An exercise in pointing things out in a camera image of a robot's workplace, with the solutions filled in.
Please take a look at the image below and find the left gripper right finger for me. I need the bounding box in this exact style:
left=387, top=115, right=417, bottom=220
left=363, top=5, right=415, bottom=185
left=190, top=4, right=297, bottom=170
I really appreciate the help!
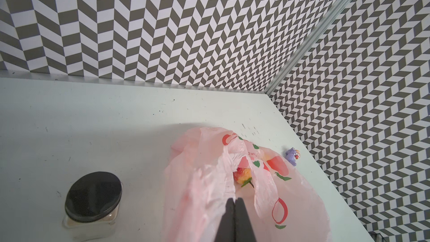
left=235, top=198, right=256, bottom=242

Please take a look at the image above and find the fake peach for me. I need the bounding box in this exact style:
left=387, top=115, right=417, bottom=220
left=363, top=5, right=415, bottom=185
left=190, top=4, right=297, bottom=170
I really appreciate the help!
left=233, top=168, right=253, bottom=187

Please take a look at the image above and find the purple small toy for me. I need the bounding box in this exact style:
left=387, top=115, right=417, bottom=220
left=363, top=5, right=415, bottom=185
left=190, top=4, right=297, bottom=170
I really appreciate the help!
left=285, top=148, right=301, bottom=166

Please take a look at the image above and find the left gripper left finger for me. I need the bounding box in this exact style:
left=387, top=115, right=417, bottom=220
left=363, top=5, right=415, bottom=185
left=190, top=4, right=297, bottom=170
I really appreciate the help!
left=215, top=198, right=235, bottom=242

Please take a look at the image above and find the glass jar black lid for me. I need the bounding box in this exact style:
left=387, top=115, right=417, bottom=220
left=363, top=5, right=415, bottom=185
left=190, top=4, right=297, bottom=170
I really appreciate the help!
left=62, top=171, right=123, bottom=242

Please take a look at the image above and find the pink plastic bag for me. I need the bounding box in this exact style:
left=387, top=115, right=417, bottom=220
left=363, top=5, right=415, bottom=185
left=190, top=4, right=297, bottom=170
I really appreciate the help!
left=162, top=127, right=332, bottom=242

